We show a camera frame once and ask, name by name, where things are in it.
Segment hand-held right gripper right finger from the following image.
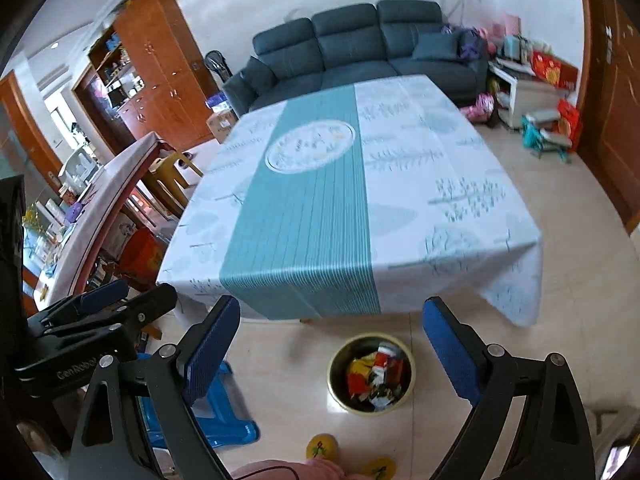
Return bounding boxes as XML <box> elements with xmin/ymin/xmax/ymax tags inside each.
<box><xmin>422</xmin><ymin>296</ymin><xmax>596</xmax><ymax>480</ymax></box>

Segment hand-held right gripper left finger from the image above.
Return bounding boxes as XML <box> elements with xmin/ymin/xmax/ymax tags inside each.
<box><xmin>67</xmin><ymin>295</ymin><xmax>242</xmax><ymax>480</ymax></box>

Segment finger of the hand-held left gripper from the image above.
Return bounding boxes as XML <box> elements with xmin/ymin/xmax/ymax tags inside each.
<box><xmin>107</xmin><ymin>283</ymin><xmax>179</xmax><ymax>337</ymax></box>
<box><xmin>27</xmin><ymin>279</ymin><xmax>130</xmax><ymax>331</ymax></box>

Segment heap of mixed packaging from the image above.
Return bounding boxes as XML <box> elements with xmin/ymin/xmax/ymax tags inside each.
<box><xmin>345</xmin><ymin>342</ymin><xmax>408</xmax><ymax>408</ymax></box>

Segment yellow rimmed trash bin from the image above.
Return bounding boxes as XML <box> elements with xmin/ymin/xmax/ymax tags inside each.
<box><xmin>327</xmin><ymin>332</ymin><xmax>416</xmax><ymax>415</ymax></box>

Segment red cardboard box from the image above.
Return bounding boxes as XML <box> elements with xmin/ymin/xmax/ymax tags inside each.
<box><xmin>120</xmin><ymin>227</ymin><xmax>166</xmax><ymax>286</ymax></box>

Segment blue plastic stool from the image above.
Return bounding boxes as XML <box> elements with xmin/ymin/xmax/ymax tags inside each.
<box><xmin>135</xmin><ymin>352</ymin><xmax>261</xmax><ymax>451</ymax></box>

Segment table with white cover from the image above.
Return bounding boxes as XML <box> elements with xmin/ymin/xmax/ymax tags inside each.
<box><xmin>45</xmin><ymin>132</ymin><xmax>176</xmax><ymax>306</ymax></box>

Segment yellow embroidered slipper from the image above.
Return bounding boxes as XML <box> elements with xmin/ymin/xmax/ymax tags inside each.
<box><xmin>306</xmin><ymin>434</ymin><xmax>341</xmax><ymax>461</ymax></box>
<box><xmin>361</xmin><ymin>456</ymin><xmax>398</xmax><ymax>478</ymax></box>

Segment yellow plastic stool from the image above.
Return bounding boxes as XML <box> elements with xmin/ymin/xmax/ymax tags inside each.
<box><xmin>142</xmin><ymin>152</ymin><xmax>206</xmax><ymax>218</ymax></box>

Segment person's pink pants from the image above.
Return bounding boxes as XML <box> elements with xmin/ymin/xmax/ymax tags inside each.
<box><xmin>230</xmin><ymin>457</ymin><xmax>351</xmax><ymax>480</ymax></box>

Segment small teal chair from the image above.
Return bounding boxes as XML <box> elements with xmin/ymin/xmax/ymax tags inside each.
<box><xmin>520</xmin><ymin>112</ymin><xmax>573</xmax><ymax>163</ymax></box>

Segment wooden cabinet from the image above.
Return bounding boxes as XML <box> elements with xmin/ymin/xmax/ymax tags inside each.
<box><xmin>72</xmin><ymin>0</ymin><xmax>216</xmax><ymax>146</ymax></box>

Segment pink bag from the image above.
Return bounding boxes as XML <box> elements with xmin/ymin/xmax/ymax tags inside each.
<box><xmin>460</xmin><ymin>92</ymin><xmax>496</xmax><ymax>123</ymax></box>

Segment black fan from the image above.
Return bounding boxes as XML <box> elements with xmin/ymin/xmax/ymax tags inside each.
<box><xmin>204</xmin><ymin>50</ymin><xmax>232</xmax><ymax>83</ymax></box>

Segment dark blue cushion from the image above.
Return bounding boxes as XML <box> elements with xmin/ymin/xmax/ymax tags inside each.
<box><xmin>412</xmin><ymin>32</ymin><xmax>461</xmax><ymax>61</ymax></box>
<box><xmin>235</xmin><ymin>55</ymin><xmax>278</xmax><ymax>98</ymax></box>

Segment red gift bag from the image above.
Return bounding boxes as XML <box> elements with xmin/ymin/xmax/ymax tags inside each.
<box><xmin>556</xmin><ymin>97</ymin><xmax>583</xmax><ymax>151</ymax></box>

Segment white side table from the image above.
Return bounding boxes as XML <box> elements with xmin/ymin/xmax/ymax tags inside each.
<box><xmin>487</xmin><ymin>57</ymin><xmax>556</xmax><ymax>128</ymax></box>

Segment red gift box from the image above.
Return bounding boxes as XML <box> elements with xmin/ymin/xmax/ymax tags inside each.
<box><xmin>530</xmin><ymin>50</ymin><xmax>578</xmax><ymax>88</ymax></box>

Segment purple backpack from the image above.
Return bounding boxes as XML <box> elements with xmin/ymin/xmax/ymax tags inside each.
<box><xmin>442</xmin><ymin>25</ymin><xmax>488</xmax><ymax>61</ymax></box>

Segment wooden door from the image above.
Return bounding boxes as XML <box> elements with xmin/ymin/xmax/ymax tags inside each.
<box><xmin>575</xmin><ymin>0</ymin><xmax>640</xmax><ymax>236</ymax></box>

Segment dark blue sofa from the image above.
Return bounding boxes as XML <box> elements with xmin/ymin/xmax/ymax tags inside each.
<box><xmin>221</xmin><ymin>0</ymin><xmax>488</xmax><ymax>116</ymax></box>

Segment black cable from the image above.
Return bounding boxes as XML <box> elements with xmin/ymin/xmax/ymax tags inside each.
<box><xmin>235</xmin><ymin>466</ymin><xmax>297</xmax><ymax>480</ymax></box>

